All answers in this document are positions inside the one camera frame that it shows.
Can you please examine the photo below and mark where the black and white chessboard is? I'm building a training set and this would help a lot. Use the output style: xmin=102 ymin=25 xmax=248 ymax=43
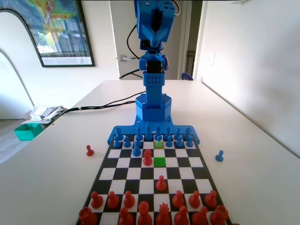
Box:
xmin=76 ymin=135 xmax=233 ymax=225

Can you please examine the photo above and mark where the blue chess queen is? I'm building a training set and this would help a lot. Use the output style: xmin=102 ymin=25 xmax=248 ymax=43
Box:
xmin=153 ymin=124 xmax=163 ymax=141

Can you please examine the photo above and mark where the white and red servo wire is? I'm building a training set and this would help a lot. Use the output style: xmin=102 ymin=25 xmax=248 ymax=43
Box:
xmin=172 ymin=0 xmax=182 ymax=17

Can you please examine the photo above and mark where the white door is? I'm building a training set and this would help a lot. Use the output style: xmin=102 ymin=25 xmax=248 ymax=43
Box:
xmin=109 ymin=0 xmax=188 ymax=81

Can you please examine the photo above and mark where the red chess knight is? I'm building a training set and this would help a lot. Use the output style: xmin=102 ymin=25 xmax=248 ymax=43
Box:
xmin=192 ymin=206 xmax=210 ymax=225
xmin=142 ymin=149 xmax=153 ymax=166

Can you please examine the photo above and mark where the blue chess rook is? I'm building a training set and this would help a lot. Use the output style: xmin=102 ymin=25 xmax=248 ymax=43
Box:
xmin=182 ymin=127 xmax=192 ymax=141
xmin=114 ymin=127 xmax=124 ymax=141

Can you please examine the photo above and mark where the white arched panel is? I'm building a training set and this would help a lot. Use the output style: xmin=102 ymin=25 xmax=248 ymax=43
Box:
xmin=0 ymin=7 xmax=45 ymax=120

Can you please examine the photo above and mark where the black cable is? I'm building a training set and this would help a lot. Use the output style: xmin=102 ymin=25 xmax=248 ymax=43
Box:
xmin=126 ymin=22 xmax=141 ymax=59
xmin=119 ymin=68 xmax=144 ymax=80
xmin=60 ymin=99 xmax=138 ymax=116
xmin=60 ymin=90 xmax=143 ymax=116

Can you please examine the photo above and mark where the blue chess bishop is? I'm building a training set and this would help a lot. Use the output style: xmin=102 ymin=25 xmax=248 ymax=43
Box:
xmin=164 ymin=126 xmax=173 ymax=141
xmin=135 ymin=126 xmax=144 ymax=142

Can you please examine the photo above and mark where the black framed wall poster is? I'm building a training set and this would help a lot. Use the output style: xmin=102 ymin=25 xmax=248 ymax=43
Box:
xmin=0 ymin=0 xmax=96 ymax=68

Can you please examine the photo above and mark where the green plastic box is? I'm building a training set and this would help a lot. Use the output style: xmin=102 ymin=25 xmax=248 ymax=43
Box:
xmin=13 ymin=122 xmax=44 ymax=142

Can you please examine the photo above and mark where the red chess rook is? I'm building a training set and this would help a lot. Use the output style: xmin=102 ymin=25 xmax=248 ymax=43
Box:
xmin=78 ymin=206 xmax=98 ymax=225
xmin=209 ymin=204 xmax=229 ymax=225

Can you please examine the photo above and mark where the silver door handle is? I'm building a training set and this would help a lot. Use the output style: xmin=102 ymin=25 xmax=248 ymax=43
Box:
xmin=120 ymin=54 xmax=139 ymax=62

